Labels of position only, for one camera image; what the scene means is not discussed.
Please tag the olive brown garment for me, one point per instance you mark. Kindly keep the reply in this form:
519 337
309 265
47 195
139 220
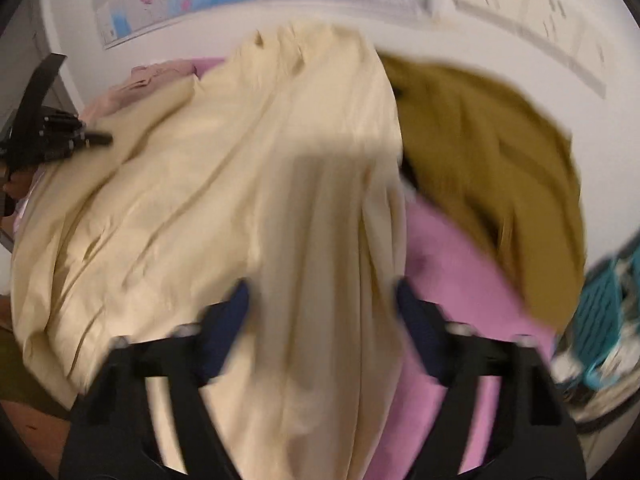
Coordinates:
502 172

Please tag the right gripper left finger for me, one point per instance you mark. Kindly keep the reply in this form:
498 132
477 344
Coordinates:
144 416

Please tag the pink folded garment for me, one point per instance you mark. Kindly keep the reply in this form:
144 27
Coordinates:
143 81

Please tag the white wall socket panel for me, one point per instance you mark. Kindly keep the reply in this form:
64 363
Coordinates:
556 27

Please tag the cream beige jacket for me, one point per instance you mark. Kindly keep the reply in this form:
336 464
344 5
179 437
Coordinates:
279 166

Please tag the pink floral bed sheet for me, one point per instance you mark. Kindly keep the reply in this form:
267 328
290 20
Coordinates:
422 325

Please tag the teal plastic storage rack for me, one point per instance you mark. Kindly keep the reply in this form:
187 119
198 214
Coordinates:
597 326

